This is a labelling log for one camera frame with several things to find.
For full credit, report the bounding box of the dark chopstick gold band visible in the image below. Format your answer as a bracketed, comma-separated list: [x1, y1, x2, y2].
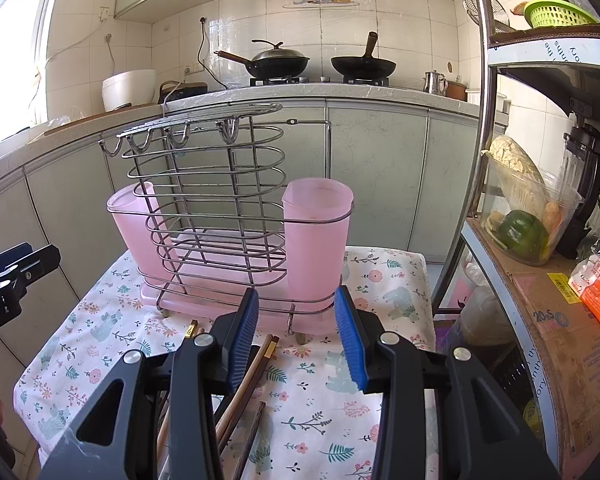
[218, 336, 279, 453]

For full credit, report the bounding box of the light wooden chopstick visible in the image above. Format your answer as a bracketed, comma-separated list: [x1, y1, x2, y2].
[157, 320, 199, 460]
[215, 334, 276, 442]

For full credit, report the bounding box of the pink drip tray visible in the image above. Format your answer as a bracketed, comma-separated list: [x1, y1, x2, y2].
[136, 229, 336, 335]

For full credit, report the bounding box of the floral tablecloth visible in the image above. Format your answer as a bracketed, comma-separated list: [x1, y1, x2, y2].
[12, 247, 436, 479]

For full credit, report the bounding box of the pink cup right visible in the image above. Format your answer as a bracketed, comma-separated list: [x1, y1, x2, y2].
[282, 178, 353, 311]

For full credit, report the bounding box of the pink cup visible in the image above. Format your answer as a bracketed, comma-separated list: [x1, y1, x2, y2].
[282, 178, 353, 311]
[107, 181, 169, 284]

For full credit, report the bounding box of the pink cup left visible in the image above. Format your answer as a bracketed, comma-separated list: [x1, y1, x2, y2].
[107, 181, 169, 284]

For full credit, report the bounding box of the clear bowl of vegetables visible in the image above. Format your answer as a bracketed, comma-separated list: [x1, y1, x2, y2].
[480, 134, 583, 266]

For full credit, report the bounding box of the cardboard box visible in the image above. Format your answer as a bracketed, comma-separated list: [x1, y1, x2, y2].
[462, 219, 600, 479]

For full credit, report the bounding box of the white rice cooker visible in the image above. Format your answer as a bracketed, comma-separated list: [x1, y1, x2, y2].
[102, 70, 157, 112]

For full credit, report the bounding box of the gas stove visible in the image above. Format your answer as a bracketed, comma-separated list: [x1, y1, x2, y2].
[249, 76, 390, 88]

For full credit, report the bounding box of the metal kettle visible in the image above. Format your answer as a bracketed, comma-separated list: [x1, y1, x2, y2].
[422, 70, 448, 96]

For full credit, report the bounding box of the open black wok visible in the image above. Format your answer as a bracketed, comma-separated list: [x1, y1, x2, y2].
[330, 32, 396, 80]

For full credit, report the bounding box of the lidded black wok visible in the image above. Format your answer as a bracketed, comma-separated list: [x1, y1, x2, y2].
[214, 39, 310, 80]

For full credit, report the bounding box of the black blender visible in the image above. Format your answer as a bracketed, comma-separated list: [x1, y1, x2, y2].
[557, 99, 600, 260]

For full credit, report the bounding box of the metal shelf rack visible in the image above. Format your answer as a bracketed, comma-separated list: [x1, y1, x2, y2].
[429, 0, 600, 470]

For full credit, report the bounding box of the green plastic basket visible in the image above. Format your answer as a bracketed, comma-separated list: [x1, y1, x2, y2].
[524, 0, 600, 28]

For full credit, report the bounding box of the wire utensil rack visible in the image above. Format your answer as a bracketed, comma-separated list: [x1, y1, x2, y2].
[98, 102, 356, 345]

